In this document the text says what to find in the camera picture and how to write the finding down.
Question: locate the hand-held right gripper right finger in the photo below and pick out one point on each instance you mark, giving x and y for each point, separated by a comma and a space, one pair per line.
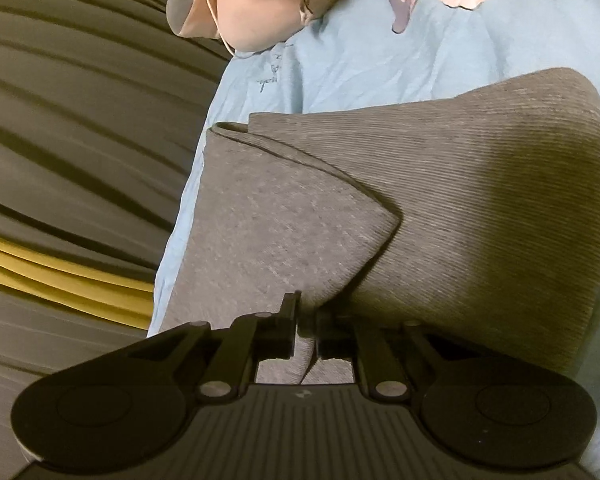
331, 336

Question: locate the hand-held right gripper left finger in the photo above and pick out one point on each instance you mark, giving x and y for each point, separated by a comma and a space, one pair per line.
286, 327

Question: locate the grey pants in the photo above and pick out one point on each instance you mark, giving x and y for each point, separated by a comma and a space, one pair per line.
450, 200

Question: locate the grey curtain with yellow stripe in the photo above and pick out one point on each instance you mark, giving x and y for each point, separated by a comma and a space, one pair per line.
80, 135

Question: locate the light blue printed bed sheet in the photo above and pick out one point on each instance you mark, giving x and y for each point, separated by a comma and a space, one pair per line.
360, 55

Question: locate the pink and grey plush toy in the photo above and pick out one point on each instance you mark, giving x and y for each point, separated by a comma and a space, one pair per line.
260, 5

